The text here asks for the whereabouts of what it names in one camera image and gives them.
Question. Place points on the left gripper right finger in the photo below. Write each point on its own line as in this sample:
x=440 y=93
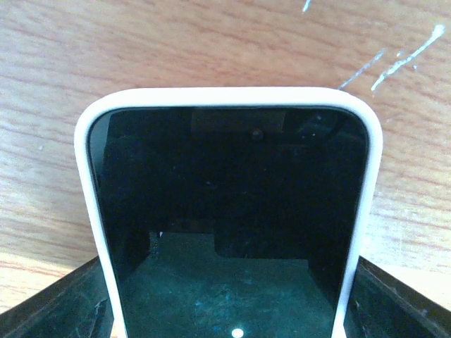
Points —
x=380 y=305

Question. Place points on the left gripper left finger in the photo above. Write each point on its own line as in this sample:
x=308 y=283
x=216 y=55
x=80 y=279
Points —
x=76 y=305

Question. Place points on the phone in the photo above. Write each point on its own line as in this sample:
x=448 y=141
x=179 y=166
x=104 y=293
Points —
x=229 y=211

